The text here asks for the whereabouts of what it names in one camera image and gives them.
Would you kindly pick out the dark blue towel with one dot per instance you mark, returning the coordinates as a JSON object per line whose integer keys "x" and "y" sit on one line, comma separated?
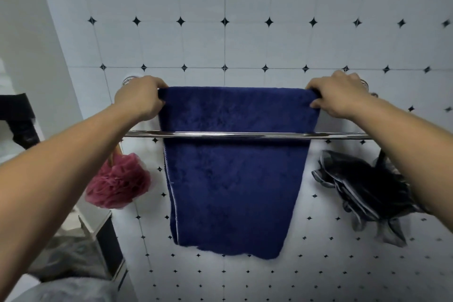
{"x": 230, "y": 188}

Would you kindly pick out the person's left hand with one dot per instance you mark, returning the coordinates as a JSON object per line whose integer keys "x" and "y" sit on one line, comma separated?
{"x": 141, "y": 98}

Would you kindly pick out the gray towel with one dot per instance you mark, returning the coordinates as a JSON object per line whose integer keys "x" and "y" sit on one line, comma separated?
{"x": 70, "y": 293}

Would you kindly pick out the white shelf cabinet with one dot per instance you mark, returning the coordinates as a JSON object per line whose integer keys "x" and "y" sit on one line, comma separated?
{"x": 14, "y": 107}

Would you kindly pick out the pink bath loofah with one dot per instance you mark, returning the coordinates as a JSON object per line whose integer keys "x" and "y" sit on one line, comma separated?
{"x": 116, "y": 185}

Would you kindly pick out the person's right forearm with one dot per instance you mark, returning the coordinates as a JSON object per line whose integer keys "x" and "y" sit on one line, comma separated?
{"x": 414, "y": 156}

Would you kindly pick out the person's left forearm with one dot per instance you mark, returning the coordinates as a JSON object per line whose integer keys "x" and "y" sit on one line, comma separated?
{"x": 53, "y": 178}

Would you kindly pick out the black white vanity cabinet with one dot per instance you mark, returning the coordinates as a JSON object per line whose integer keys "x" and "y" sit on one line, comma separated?
{"x": 109, "y": 245}

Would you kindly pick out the chrome double towel rail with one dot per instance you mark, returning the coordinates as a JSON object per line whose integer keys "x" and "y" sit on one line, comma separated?
{"x": 230, "y": 135}

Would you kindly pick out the person's right hand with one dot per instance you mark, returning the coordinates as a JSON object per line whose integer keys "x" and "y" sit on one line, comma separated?
{"x": 343, "y": 94}

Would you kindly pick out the black gray bath loofah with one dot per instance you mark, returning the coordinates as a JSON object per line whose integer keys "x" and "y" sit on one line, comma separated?
{"x": 368, "y": 188}

